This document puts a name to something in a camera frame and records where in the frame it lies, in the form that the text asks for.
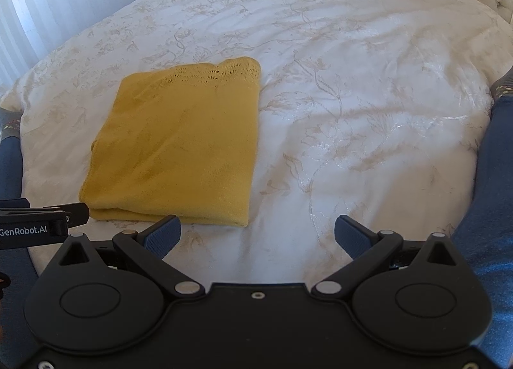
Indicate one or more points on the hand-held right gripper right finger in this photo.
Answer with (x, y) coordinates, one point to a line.
(352, 238)

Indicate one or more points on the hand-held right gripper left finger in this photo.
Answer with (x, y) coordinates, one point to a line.
(164, 238)

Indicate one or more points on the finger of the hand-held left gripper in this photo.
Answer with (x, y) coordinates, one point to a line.
(78, 214)

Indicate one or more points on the yellow knit sweater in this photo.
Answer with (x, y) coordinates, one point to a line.
(176, 144)

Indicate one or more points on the person's left leg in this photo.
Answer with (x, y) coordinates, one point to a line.
(10, 176)

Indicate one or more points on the person's leg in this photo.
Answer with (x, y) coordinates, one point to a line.
(10, 176)
(493, 192)

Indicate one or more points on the grey patterned sock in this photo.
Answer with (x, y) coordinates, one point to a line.
(504, 86)
(10, 124)

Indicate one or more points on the person's right leg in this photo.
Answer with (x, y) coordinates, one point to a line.
(493, 192)

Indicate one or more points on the white floral bedspread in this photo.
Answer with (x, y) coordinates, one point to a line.
(340, 72)

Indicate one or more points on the white sheer curtain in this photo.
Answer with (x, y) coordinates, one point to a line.
(28, 20)

